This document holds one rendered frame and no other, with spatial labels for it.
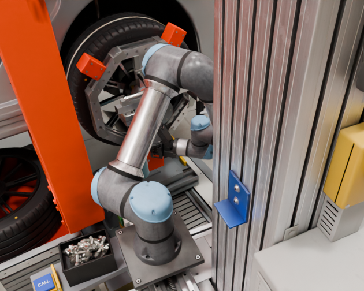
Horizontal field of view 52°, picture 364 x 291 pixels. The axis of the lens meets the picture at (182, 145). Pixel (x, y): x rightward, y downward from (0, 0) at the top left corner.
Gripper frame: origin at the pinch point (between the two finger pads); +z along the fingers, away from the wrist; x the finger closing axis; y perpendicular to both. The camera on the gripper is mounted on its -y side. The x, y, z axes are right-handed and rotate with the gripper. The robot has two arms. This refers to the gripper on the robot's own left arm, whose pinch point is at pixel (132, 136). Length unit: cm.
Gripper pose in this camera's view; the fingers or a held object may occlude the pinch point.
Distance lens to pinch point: 160.0
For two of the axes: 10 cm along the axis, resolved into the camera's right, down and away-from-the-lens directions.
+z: -9.7, -1.3, 2.3
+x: 2.6, -6.3, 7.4
